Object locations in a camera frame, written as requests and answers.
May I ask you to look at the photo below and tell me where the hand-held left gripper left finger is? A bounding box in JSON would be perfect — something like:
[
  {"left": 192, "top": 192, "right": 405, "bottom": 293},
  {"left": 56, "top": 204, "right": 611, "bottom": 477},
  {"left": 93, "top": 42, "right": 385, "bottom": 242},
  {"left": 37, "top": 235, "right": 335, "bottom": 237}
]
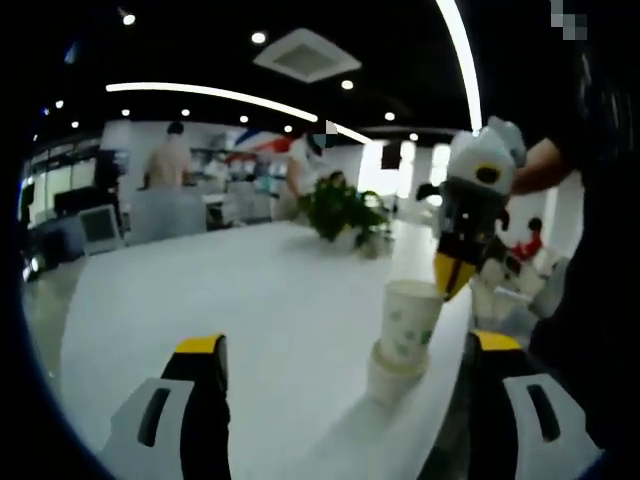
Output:
[{"left": 99, "top": 333, "right": 232, "bottom": 480}]

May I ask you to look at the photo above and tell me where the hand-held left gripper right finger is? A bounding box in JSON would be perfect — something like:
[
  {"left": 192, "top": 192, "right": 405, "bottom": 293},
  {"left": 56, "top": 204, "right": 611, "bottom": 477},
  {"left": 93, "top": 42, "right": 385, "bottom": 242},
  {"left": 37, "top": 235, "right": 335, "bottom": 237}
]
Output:
[{"left": 467, "top": 329, "right": 604, "bottom": 480}]

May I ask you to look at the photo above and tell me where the white paper cup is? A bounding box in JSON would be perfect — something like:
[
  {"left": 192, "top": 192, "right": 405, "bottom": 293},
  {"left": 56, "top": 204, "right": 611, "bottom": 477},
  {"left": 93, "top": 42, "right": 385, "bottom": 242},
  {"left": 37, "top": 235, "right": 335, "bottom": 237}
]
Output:
[{"left": 380, "top": 278, "right": 447, "bottom": 367}]

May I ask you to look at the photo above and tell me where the small white cup lid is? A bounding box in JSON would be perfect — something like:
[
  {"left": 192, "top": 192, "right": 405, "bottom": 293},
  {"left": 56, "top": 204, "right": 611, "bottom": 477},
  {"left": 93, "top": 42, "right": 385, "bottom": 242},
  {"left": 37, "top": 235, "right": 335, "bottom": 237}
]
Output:
[{"left": 366, "top": 342, "right": 432, "bottom": 407}]

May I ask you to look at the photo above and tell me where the small pale pot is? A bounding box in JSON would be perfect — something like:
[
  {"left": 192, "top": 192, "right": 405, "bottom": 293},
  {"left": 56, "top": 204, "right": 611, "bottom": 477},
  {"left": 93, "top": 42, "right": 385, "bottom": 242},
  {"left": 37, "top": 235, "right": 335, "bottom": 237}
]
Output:
[{"left": 358, "top": 233, "right": 382, "bottom": 260}]

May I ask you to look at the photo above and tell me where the white chair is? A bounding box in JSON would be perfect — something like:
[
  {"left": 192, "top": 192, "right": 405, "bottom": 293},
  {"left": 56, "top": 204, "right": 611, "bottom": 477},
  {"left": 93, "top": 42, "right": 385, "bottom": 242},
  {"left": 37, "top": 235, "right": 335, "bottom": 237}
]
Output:
[{"left": 492, "top": 254, "right": 574, "bottom": 321}]

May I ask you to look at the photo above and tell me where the green potted plant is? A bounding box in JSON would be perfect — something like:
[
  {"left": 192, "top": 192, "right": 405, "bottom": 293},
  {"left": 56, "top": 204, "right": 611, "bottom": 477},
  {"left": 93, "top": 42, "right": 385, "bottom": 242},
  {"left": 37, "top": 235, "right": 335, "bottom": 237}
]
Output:
[{"left": 303, "top": 172, "right": 392, "bottom": 247}]

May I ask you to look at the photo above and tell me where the person's dark clothed torso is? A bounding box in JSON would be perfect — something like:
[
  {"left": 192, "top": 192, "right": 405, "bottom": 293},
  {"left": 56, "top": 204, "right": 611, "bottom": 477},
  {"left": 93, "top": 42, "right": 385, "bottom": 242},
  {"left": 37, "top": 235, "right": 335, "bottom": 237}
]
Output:
[{"left": 527, "top": 29, "right": 640, "bottom": 451}]

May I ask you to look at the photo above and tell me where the long ceiling strip light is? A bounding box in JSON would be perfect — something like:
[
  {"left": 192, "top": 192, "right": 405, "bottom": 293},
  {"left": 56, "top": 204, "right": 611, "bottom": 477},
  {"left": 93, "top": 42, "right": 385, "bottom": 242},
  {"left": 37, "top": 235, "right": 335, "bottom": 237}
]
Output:
[
  {"left": 104, "top": 82, "right": 372, "bottom": 145},
  {"left": 433, "top": 0, "right": 484, "bottom": 135}
]

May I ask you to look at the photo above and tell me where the white table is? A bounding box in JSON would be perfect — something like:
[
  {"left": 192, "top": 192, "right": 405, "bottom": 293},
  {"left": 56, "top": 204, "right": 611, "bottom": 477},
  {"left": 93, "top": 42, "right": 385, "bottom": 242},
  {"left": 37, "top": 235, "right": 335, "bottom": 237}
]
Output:
[{"left": 59, "top": 219, "right": 479, "bottom": 480}]

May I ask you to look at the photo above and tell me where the grey partition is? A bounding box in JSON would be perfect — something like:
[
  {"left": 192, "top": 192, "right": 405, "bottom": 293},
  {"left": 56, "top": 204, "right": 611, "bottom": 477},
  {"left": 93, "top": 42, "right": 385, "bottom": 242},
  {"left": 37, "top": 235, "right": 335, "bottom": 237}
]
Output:
[{"left": 123, "top": 188, "right": 208, "bottom": 247}]

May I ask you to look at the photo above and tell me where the white monitor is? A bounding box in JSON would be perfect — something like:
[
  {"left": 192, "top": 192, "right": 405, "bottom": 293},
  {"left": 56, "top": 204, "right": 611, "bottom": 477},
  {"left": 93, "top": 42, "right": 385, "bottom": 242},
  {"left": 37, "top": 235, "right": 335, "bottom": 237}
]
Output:
[{"left": 78, "top": 203, "right": 125, "bottom": 255}]

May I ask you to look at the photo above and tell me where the ceiling air vent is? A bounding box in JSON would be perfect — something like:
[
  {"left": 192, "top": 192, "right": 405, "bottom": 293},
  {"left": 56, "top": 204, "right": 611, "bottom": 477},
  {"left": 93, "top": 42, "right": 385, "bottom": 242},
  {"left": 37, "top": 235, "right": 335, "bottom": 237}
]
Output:
[{"left": 252, "top": 27, "right": 363, "bottom": 84}]

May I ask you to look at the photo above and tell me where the group of round ceiling spotlights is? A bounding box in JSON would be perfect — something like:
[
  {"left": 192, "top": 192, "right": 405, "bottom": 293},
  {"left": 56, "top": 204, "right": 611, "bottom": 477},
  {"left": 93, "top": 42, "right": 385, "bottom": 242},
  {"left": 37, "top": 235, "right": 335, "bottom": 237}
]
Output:
[{"left": 52, "top": 12, "right": 421, "bottom": 144}]

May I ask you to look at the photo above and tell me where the black wall screen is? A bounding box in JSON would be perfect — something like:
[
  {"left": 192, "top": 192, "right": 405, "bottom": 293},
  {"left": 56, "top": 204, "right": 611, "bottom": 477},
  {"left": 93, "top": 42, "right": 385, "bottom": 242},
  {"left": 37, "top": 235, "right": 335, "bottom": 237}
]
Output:
[{"left": 381, "top": 141, "right": 402, "bottom": 171}]

